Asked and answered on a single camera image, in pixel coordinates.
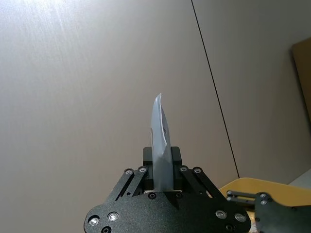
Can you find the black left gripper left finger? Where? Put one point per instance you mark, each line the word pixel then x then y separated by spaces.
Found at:
pixel 147 157

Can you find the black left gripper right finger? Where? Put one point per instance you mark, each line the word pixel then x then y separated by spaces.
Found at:
pixel 177 157

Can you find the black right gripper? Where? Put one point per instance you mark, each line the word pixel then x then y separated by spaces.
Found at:
pixel 279 218

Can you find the yellow rounded panel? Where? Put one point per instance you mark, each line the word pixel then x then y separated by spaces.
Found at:
pixel 279 188

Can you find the yellow flat board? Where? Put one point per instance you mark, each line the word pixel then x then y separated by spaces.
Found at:
pixel 303 72

